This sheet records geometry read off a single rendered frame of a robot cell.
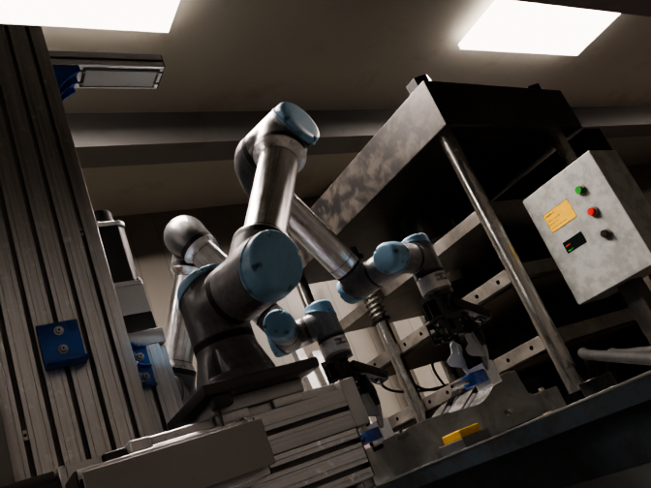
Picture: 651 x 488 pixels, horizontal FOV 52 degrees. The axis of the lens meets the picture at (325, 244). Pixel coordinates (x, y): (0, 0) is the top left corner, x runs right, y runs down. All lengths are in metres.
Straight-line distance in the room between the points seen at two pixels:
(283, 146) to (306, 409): 0.55
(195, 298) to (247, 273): 0.15
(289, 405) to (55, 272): 0.53
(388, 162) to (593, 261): 0.85
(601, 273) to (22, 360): 1.66
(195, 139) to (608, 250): 2.48
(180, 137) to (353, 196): 1.45
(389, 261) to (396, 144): 1.10
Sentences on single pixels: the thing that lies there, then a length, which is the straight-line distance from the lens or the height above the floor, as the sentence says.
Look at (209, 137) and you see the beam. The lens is 3.98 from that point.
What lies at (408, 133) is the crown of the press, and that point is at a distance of 2.52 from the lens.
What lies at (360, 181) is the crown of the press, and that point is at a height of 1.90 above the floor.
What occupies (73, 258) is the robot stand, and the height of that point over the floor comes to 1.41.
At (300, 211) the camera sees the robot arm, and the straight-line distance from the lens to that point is 1.56.
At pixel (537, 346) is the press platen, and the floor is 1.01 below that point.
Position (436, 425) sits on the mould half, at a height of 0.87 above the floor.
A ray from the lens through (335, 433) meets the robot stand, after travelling 1.22.
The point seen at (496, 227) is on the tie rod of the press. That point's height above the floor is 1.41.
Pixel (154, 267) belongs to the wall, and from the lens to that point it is 4.76.
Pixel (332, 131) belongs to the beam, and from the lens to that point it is 4.43.
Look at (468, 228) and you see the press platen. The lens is 2.51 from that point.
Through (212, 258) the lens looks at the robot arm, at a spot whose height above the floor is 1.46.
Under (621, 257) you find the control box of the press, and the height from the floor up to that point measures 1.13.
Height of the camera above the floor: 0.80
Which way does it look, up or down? 20 degrees up
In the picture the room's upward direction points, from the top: 23 degrees counter-clockwise
